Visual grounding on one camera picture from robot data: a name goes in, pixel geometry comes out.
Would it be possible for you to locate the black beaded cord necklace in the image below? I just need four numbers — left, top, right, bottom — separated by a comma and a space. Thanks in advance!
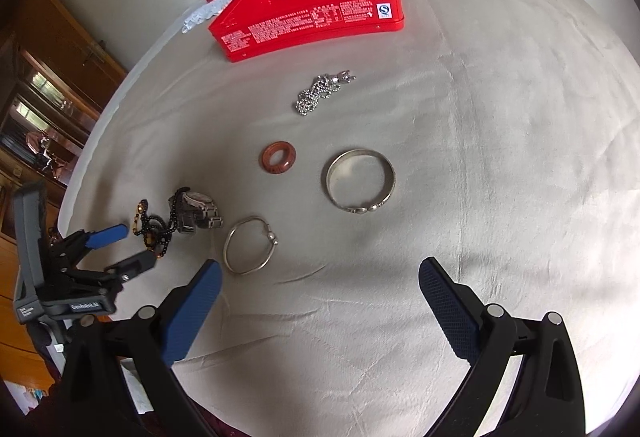
131, 188, 191, 259

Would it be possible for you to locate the silver metal wristwatch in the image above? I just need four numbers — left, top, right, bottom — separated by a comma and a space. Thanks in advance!
168, 187, 224, 233

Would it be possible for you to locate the red-brown wooden ring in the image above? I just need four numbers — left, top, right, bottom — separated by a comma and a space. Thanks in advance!
258, 140, 298, 176

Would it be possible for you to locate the wide silver bangle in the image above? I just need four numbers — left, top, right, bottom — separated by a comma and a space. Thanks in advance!
323, 148, 397, 215

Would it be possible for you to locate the thin silver bangle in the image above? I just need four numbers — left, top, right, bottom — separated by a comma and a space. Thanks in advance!
222, 215, 279, 277

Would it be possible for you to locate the brown wooden cabinet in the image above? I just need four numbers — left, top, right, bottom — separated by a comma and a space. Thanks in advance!
1, 0, 127, 391

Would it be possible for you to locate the beige bed sheet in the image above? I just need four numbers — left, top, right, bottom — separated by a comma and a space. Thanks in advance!
58, 0, 639, 436

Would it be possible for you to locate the white lace cloth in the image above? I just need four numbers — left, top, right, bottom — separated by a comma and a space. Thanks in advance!
181, 0, 233, 34

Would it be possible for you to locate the red metal tin box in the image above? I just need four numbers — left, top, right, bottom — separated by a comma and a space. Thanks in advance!
208, 0, 405, 62

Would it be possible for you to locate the silver chain necklace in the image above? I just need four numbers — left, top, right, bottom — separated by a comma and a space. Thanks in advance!
293, 69, 357, 118

